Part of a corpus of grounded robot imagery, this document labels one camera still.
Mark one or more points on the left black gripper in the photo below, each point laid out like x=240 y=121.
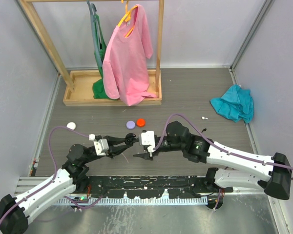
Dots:
x=115 y=150

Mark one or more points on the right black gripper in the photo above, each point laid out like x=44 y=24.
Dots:
x=146 y=155

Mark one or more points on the purple earbud charging case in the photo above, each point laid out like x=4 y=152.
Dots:
x=130 y=125

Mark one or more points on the orange earbud charging case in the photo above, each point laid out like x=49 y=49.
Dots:
x=140 y=122

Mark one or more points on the white earbud charging case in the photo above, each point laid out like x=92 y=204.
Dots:
x=71 y=125

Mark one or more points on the black earbud charging case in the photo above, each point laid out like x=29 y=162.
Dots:
x=131 y=138

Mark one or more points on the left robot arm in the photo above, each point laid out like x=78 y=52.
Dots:
x=17 y=213

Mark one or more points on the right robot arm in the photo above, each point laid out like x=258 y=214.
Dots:
x=239 y=169

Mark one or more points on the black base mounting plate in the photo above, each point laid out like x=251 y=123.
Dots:
x=177 y=186

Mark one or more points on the wooden clothes rack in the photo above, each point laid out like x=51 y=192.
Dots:
x=79 y=82

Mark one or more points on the pink t-shirt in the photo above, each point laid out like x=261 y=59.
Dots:
x=125 y=63

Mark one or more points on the teal cloth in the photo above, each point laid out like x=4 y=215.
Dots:
x=235 y=104

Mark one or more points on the yellow hanger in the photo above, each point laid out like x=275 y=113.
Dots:
x=127 y=17

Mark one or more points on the grey-blue hanger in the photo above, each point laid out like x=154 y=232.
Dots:
x=97 y=36

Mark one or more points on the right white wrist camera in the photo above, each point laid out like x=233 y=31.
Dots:
x=147 y=139

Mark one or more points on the white slotted cable duct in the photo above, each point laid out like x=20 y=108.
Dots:
x=164 y=200

